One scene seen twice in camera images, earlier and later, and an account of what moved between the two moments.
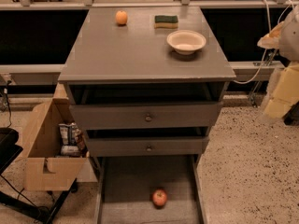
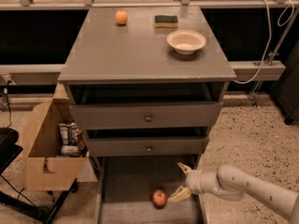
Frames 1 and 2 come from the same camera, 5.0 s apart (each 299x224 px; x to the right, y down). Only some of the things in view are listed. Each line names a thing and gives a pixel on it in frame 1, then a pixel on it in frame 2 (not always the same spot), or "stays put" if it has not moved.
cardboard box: x=45 y=170 stays put
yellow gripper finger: x=272 y=39 to x=199 y=182
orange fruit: x=121 y=17 stays put
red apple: x=160 y=198 stays put
